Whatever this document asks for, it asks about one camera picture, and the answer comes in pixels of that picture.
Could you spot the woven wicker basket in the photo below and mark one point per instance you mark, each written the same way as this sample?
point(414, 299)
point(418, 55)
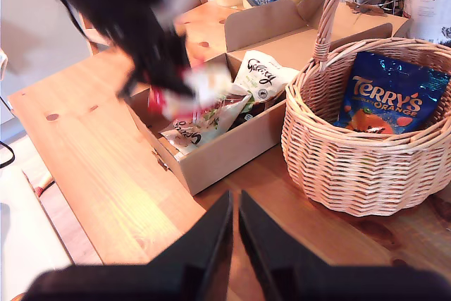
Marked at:
point(352, 174)

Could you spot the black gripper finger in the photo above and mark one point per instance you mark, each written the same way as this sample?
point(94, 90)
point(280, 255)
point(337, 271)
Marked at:
point(172, 84)
point(260, 241)
point(211, 237)
point(139, 80)

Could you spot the Galaxy mint egg bag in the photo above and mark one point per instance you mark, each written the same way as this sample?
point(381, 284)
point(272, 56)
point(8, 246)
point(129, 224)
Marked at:
point(211, 121)

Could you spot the blue Terry's egg bag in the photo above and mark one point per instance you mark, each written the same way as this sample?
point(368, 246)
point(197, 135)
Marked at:
point(387, 103)

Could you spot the white panel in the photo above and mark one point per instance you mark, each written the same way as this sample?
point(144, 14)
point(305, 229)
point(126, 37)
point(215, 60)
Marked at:
point(21, 237)

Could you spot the white tin can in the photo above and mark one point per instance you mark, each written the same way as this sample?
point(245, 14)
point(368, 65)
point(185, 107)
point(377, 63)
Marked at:
point(430, 8)

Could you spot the brown cardboard box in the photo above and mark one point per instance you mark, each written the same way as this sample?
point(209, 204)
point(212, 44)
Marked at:
point(225, 160)

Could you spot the white Galaxy egg bag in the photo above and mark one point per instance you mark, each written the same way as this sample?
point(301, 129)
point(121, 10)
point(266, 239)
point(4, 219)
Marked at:
point(260, 75)

